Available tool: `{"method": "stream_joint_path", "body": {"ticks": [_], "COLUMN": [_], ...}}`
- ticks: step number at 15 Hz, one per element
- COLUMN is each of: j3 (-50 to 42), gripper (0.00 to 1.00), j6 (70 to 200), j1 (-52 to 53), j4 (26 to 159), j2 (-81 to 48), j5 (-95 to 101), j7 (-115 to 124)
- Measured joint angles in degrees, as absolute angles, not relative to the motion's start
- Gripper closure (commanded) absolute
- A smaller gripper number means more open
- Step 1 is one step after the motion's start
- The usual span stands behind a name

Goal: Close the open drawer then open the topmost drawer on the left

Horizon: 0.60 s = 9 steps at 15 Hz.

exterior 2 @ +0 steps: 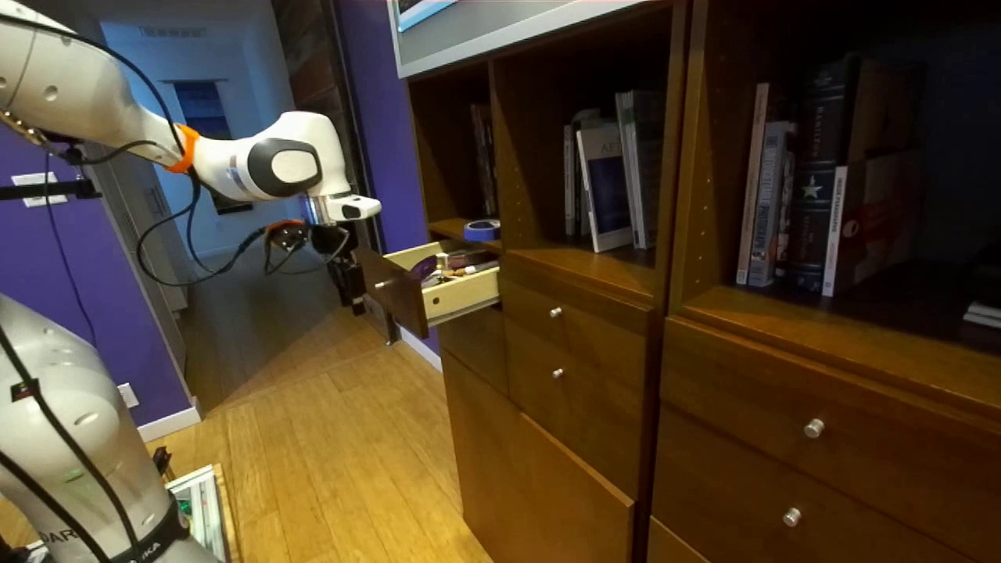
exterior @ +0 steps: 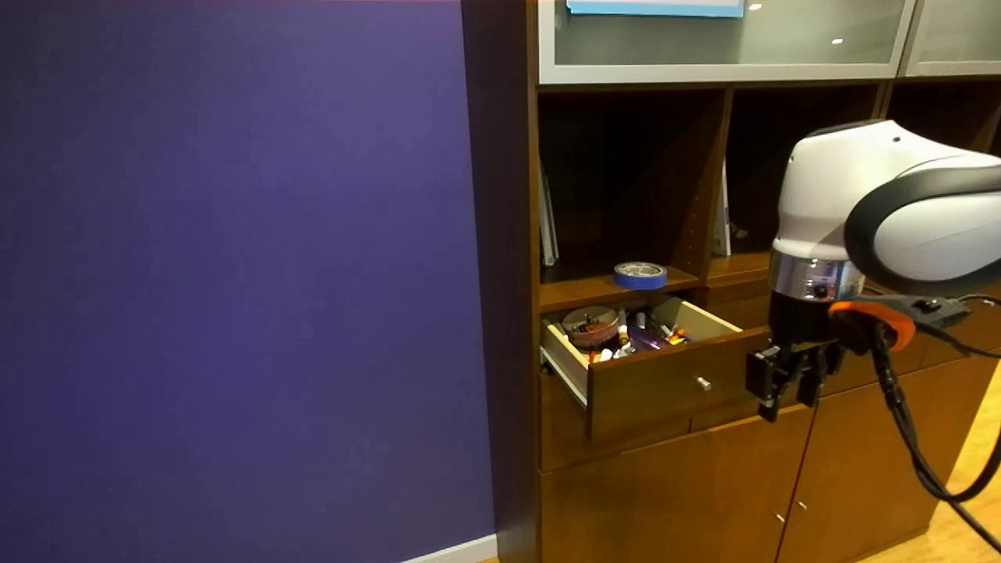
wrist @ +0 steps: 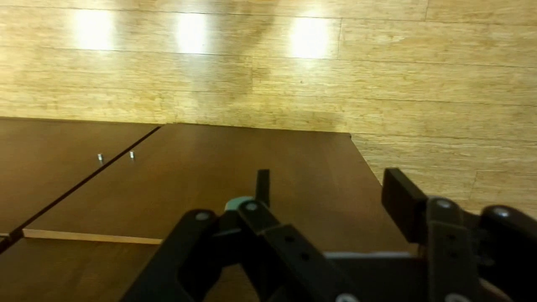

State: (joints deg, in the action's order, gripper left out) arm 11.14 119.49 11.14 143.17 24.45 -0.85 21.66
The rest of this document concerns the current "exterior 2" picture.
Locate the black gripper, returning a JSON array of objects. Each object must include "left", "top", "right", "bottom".
[{"left": 311, "top": 220, "right": 374, "bottom": 314}]

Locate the shallow wooden drawer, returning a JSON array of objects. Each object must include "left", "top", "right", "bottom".
[{"left": 357, "top": 240, "right": 505, "bottom": 340}]

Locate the wide wooden drawer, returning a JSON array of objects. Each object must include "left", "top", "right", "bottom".
[
  {"left": 649, "top": 405, "right": 972, "bottom": 563},
  {"left": 501, "top": 315, "right": 656, "bottom": 501},
  {"left": 656, "top": 314, "right": 1001, "bottom": 563},
  {"left": 497, "top": 272, "right": 662, "bottom": 394}
]

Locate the dark purple object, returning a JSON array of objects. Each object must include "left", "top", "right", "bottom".
[{"left": 405, "top": 253, "right": 447, "bottom": 288}]

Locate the small white object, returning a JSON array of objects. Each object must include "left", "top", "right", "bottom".
[{"left": 436, "top": 248, "right": 474, "bottom": 288}]

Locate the blue tape roll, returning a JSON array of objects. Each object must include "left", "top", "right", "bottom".
[{"left": 464, "top": 215, "right": 505, "bottom": 248}]

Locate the dark wooden door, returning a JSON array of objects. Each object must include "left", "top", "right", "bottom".
[{"left": 268, "top": 0, "right": 399, "bottom": 300}]

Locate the thin grey book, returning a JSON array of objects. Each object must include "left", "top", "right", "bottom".
[{"left": 560, "top": 122, "right": 578, "bottom": 240}]

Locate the large wooden cabinet door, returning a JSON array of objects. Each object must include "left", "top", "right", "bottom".
[{"left": 442, "top": 355, "right": 638, "bottom": 563}]

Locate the white bordered leaning book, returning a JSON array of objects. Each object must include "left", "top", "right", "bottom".
[{"left": 574, "top": 122, "right": 638, "bottom": 257}]

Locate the white green floor box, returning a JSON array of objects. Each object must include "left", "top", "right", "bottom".
[{"left": 165, "top": 464, "right": 235, "bottom": 563}]

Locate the dark wooden bookshelf cabinet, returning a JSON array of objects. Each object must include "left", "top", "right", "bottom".
[{"left": 405, "top": 0, "right": 1001, "bottom": 563}]

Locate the grey framed picture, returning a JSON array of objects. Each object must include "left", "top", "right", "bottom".
[{"left": 385, "top": 0, "right": 681, "bottom": 85}]

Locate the tall white book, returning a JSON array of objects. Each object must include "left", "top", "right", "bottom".
[{"left": 612, "top": 91, "right": 651, "bottom": 253}]

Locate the tall tan book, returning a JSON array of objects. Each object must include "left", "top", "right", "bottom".
[{"left": 736, "top": 83, "right": 773, "bottom": 291}]

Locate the pale green book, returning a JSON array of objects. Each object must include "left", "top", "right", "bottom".
[{"left": 747, "top": 118, "right": 799, "bottom": 291}]

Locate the dark book with star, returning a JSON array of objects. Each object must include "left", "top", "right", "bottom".
[{"left": 784, "top": 57, "right": 862, "bottom": 300}]

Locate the thin white spine book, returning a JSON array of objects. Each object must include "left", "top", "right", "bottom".
[{"left": 820, "top": 162, "right": 852, "bottom": 304}]

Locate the reddish brown book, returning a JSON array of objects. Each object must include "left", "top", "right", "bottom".
[{"left": 842, "top": 154, "right": 922, "bottom": 295}]

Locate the flat lying book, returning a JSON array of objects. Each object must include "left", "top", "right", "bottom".
[{"left": 965, "top": 298, "right": 1001, "bottom": 331}]

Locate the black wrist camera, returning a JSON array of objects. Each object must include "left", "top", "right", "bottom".
[{"left": 263, "top": 215, "right": 317, "bottom": 260}]

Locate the orange cable strap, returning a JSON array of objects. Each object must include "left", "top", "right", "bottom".
[{"left": 165, "top": 122, "right": 205, "bottom": 178}]

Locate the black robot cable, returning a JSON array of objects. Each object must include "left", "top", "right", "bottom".
[{"left": 132, "top": 170, "right": 317, "bottom": 291}]

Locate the black wall shelf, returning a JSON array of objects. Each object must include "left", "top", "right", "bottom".
[{"left": 0, "top": 178, "right": 103, "bottom": 208}]

